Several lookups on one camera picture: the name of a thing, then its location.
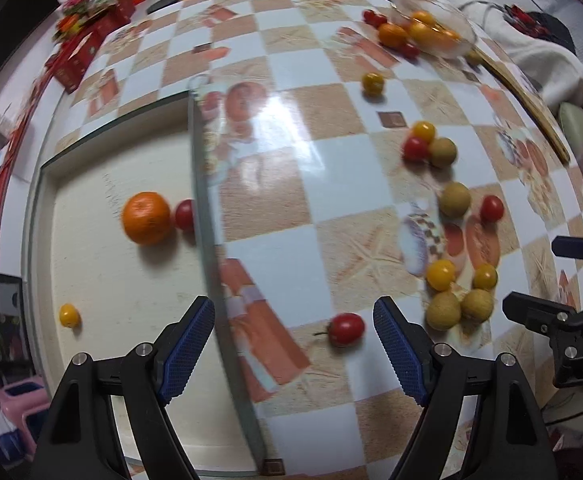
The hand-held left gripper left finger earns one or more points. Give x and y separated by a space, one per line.
186 345

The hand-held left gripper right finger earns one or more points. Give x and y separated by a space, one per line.
399 345

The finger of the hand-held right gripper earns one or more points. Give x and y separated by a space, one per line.
574 247
531 310

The red cherry tomato with stem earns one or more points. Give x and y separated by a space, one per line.
346 329

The white rectangular tray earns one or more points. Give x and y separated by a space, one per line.
121 285

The tan longan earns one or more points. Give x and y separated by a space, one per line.
443 152
454 199
478 304
443 310

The yellow cherry tomato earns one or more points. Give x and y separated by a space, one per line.
422 18
69 315
440 274
372 84
485 276
424 131
421 34

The green cushion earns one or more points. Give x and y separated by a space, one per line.
574 116

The large orange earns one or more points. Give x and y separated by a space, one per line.
147 217

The pink plastic stool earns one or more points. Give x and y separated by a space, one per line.
21 402

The checkered tablecloth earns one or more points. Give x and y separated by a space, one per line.
321 160

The white blanket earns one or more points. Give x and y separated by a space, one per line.
521 35

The black and red cloth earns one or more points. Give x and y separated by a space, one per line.
541 25

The clear glass bowl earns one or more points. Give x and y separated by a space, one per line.
439 27

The small orange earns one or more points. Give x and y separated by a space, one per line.
392 36

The red gift box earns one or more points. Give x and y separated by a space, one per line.
76 55
116 12

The black flat object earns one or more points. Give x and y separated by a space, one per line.
161 4

